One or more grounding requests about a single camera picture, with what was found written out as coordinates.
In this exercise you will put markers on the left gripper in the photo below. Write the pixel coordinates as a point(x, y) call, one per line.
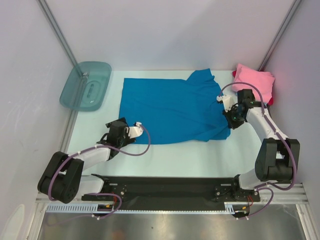
point(128, 140)

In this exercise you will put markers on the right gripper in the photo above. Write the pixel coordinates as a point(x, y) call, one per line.
point(230, 122)

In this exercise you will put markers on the blue t-shirt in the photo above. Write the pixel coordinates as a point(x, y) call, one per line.
point(175, 110)

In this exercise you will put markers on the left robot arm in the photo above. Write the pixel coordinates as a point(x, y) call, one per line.
point(75, 165)

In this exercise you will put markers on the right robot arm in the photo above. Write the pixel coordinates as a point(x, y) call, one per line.
point(276, 163)

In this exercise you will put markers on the pink folded t-shirt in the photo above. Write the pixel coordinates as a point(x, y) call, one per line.
point(255, 81)

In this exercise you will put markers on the teal translucent plastic bin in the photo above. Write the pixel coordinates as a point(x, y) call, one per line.
point(86, 86)

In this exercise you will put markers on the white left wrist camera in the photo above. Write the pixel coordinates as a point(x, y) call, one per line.
point(135, 131)

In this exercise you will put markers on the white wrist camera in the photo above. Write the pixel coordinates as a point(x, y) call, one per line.
point(227, 101)
point(135, 131)

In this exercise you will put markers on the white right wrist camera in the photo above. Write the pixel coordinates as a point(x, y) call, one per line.
point(227, 101)

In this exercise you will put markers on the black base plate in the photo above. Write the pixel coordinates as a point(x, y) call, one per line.
point(189, 204)

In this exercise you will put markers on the white slotted cable duct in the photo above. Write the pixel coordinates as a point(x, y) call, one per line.
point(72, 207)

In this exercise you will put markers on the aluminium front rail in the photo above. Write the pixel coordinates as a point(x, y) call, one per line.
point(170, 189)

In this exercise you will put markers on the right aluminium frame post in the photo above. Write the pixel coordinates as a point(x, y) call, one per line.
point(294, 8)

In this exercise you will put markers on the aluminium frame post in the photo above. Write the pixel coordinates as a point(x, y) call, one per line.
point(44, 6)
point(294, 8)

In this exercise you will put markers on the left aluminium frame post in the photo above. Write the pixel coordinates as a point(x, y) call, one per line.
point(44, 6)

